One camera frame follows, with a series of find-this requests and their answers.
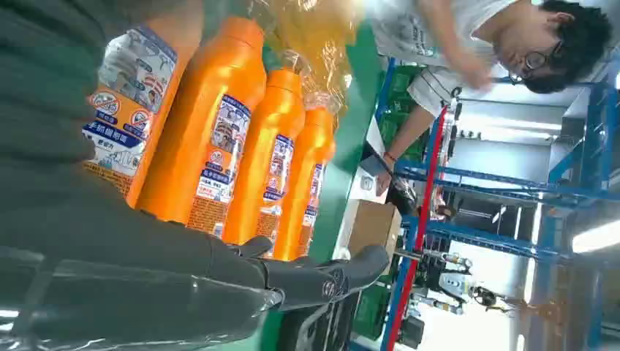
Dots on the small black box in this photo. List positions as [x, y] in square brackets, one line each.
[411, 333]

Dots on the person's right hand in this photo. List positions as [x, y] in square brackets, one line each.
[472, 72]

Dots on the blue metal shelf rack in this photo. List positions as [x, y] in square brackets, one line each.
[508, 181]

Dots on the red metal post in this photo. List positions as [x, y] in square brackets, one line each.
[426, 203]

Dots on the brown cardboard box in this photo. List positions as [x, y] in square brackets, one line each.
[373, 227]

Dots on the silver humanoid robot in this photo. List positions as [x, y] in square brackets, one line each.
[455, 281]

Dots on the yellow plastic sheet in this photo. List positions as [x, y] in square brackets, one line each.
[315, 43]

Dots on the long ceiling light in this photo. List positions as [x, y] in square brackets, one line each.
[596, 237]

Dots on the person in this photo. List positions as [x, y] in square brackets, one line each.
[411, 29]

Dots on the black device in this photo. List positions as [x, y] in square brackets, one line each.
[403, 194]

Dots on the green plastic crate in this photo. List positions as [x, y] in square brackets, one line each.
[402, 97]
[372, 310]

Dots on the person's left hand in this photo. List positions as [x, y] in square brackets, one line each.
[384, 179]

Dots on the black-rimmed glasses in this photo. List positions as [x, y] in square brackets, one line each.
[535, 60]

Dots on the orange drink bottle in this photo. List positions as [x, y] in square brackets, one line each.
[253, 169]
[300, 194]
[193, 145]

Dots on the white carton with logo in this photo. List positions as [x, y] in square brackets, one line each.
[367, 185]

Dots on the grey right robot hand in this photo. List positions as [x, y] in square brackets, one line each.
[121, 271]

